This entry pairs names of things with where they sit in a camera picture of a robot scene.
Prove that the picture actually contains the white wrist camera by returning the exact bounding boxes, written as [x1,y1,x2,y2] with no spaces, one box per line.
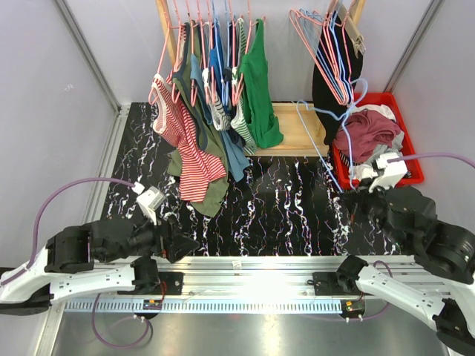
[132,182,166,226]
[369,152,408,193]

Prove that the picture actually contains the black garment on rack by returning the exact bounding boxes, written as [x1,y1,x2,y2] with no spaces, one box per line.
[312,9,364,145]

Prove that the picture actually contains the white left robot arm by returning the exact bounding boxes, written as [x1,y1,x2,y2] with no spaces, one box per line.
[1,216,200,316]

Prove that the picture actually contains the pink wire hanger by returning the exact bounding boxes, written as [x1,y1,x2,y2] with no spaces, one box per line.
[326,0,356,108]
[289,9,316,63]
[298,9,353,105]

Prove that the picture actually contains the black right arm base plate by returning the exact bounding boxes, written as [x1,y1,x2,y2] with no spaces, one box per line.
[311,272,360,297]

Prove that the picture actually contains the light blue wire hanger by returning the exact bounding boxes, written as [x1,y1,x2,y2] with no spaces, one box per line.
[295,78,368,193]
[322,7,353,105]
[299,9,349,105]

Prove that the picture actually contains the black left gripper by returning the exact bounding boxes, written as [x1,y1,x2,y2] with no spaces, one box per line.
[101,206,200,265]

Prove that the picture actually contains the grey tank top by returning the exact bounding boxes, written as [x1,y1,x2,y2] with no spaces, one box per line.
[364,131,404,165]

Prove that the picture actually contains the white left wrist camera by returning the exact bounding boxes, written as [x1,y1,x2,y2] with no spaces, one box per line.
[132,182,166,226]

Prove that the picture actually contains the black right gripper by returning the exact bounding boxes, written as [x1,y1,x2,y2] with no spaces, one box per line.
[340,173,410,248]

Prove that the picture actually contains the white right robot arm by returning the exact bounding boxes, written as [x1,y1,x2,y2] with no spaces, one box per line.
[335,186,474,355]

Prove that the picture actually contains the wooden clothes rack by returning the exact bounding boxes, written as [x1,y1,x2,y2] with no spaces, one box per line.
[155,1,365,156]

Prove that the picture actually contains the red plastic bin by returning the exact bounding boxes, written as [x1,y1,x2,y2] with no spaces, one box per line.
[332,92,425,190]

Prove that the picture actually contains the maroon tank top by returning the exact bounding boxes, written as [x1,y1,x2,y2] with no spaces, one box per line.
[333,110,402,164]

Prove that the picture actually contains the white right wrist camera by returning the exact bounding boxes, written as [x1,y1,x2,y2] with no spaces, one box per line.
[369,152,408,193]

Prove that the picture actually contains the green white striped tank top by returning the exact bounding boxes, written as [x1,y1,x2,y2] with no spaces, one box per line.
[231,18,258,155]

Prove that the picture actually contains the red white striped tank top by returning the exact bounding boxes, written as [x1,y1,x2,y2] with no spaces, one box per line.
[151,74,226,202]

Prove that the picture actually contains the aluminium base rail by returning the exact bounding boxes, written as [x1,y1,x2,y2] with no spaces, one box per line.
[73,255,453,302]

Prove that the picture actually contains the light blue tank top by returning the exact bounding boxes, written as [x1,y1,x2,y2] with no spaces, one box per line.
[190,54,249,182]

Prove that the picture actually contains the white plain tank top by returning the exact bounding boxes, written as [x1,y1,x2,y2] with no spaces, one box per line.
[349,164,378,181]

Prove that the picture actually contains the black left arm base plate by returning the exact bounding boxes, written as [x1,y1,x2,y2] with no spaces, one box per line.
[154,271,185,296]

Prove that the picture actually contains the white slotted cable duct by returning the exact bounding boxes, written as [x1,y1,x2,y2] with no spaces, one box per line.
[65,297,342,314]

